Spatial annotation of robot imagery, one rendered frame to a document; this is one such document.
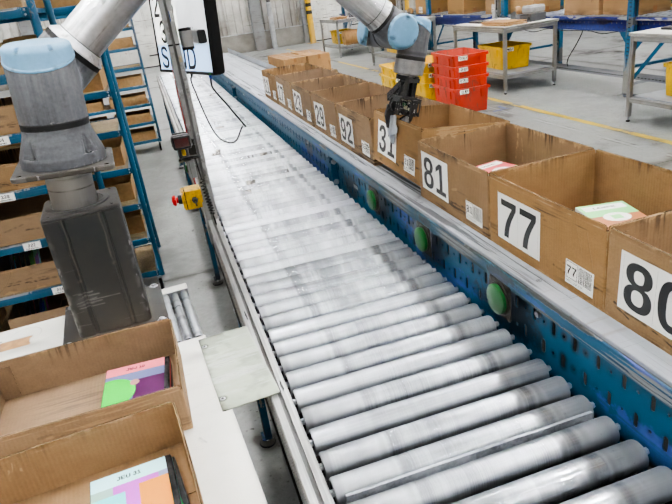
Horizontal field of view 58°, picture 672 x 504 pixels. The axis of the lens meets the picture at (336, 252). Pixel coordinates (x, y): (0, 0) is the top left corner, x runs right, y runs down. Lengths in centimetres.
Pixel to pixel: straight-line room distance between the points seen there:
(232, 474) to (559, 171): 99
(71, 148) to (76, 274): 30
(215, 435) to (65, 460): 25
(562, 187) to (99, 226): 111
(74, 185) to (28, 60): 29
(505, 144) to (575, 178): 39
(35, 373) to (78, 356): 9
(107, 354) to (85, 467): 34
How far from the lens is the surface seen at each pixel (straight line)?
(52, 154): 149
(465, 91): 693
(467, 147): 184
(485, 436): 111
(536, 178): 150
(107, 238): 154
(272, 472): 219
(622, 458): 110
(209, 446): 117
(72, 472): 119
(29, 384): 149
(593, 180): 160
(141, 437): 117
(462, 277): 160
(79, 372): 147
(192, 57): 233
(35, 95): 149
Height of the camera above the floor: 148
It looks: 24 degrees down
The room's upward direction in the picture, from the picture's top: 8 degrees counter-clockwise
